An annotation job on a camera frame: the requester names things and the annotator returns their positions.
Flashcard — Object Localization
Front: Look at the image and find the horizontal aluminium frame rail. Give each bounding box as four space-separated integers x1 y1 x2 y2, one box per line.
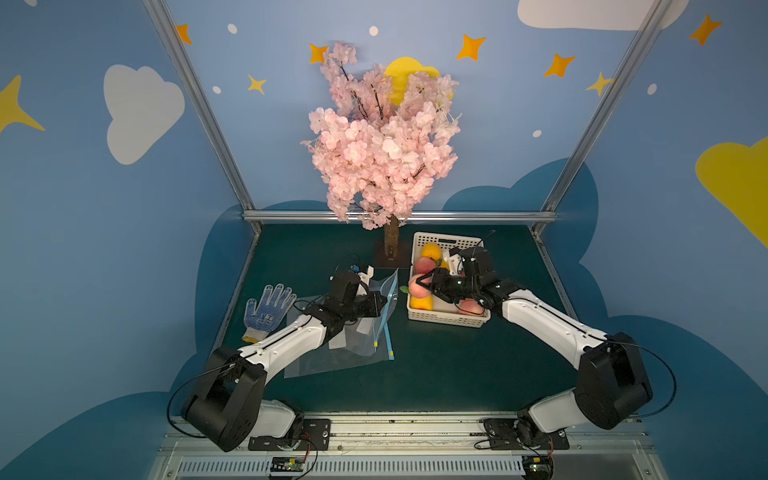
242 209 557 226

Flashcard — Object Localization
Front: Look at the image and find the pink peach large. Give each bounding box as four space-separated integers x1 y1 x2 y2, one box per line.
408 274 432 299

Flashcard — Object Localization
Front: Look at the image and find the clear zip-top bag blue zipper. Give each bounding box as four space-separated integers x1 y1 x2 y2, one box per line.
344 270 399 361

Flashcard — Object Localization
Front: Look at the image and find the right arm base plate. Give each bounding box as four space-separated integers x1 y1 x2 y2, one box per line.
481 418 570 452

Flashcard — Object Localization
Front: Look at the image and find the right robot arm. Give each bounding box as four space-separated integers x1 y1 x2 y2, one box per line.
417 246 653 443

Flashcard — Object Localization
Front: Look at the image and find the blue dotted work glove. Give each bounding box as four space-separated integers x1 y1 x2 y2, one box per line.
242 283 297 343

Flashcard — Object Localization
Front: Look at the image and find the pink peach basket front right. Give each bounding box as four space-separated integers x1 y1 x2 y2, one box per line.
457 299 485 316

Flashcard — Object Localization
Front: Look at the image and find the white perforated plastic basket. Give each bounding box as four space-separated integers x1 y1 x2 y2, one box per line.
405 232 491 328

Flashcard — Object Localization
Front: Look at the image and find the yellow peach far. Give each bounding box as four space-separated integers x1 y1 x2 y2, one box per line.
421 243 443 264

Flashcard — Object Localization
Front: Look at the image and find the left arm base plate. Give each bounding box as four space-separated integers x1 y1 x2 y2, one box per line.
248 418 332 452

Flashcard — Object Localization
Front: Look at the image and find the left aluminium corner post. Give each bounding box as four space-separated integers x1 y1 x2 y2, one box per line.
143 0 262 237

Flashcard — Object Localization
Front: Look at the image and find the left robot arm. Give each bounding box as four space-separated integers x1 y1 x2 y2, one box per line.
181 266 388 452

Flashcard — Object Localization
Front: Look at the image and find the left green circuit board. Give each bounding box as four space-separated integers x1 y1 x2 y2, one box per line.
269 457 306 476

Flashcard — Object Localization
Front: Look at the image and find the pink cherry blossom tree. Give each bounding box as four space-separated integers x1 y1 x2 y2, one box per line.
305 43 460 265

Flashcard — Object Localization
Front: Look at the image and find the aluminium corner post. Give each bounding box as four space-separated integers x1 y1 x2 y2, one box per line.
143 0 262 237
540 0 673 215

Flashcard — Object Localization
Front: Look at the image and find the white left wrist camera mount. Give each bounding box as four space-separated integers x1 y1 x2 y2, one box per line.
356 266 375 296

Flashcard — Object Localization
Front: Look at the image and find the orange peach basket front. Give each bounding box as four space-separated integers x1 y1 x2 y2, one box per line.
409 296 434 311

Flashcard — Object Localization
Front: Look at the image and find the pink peach upper left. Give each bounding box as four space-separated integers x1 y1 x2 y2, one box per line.
413 256 437 275

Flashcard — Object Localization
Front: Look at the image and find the right aluminium corner post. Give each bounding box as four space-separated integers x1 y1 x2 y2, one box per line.
540 0 673 215

